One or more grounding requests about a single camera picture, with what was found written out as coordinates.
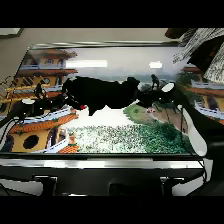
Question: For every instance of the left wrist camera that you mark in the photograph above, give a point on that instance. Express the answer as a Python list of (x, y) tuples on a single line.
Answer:
[(39, 90)]

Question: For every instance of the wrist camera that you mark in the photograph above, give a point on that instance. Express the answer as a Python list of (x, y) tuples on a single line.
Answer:
[(154, 82), (39, 90)]

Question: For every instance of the dark garment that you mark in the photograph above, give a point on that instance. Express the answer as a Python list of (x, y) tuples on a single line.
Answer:
[(205, 55)]

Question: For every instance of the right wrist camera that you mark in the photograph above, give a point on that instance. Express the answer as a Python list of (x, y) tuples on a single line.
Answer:
[(154, 82)]

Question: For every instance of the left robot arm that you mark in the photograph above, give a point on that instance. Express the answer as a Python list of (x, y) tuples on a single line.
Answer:
[(23, 110)]

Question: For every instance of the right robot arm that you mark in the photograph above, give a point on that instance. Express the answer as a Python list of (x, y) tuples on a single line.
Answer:
[(195, 130)]

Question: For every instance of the black white striped garment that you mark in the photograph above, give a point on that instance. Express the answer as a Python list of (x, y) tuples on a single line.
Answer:
[(196, 36)]

